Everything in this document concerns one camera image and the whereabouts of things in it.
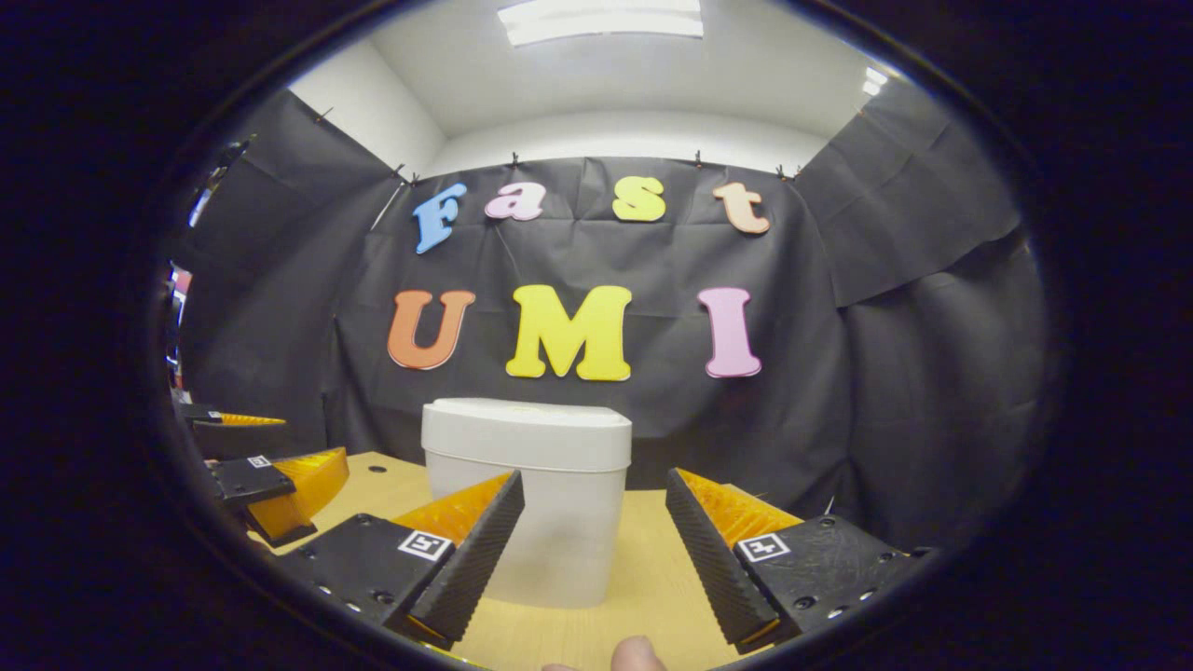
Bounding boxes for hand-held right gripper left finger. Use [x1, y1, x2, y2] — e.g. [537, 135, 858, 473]
[275, 471, 526, 651]

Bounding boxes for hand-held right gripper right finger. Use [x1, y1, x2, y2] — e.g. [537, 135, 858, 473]
[665, 468, 933, 655]

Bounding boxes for white desktop garbage bin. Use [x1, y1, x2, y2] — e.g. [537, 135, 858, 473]
[421, 398, 633, 609]

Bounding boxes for wooden desktop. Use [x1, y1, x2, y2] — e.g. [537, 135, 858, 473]
[247, 451, 826, 671]

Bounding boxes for long ceiling light panel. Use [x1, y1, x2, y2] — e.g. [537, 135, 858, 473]
[497, 0, 705, 48]

